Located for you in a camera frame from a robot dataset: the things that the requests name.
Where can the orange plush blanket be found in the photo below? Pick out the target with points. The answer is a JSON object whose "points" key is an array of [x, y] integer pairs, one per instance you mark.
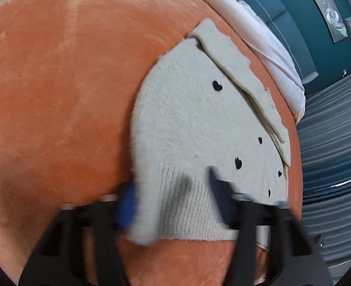
{"points": [[59, 95]]}

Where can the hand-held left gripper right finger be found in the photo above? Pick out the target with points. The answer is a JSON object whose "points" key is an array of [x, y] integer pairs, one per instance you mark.
{"points": [[220, 198]]}

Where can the white duvet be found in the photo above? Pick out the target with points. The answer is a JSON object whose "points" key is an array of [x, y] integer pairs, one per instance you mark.
{"points": [[267, 41]]}

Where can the grey pleated curtain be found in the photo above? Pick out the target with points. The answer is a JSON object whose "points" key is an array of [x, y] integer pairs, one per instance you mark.
{"points": [[333, 125]]}

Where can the teal padded headboard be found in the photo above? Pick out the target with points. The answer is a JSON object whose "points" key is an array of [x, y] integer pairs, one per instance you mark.
{"points": [[272, 6]]}

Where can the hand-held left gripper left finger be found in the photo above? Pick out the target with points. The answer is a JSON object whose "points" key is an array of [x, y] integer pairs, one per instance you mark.
{"points": [[127, 210]]}

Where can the silver wall picture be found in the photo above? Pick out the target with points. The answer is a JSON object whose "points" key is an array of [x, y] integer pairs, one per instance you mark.
{"points": [[333, 18]]}

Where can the cream knit sweater black hearts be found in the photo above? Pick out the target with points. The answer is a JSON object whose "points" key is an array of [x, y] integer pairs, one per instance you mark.
{"points": [[193, 125]]}

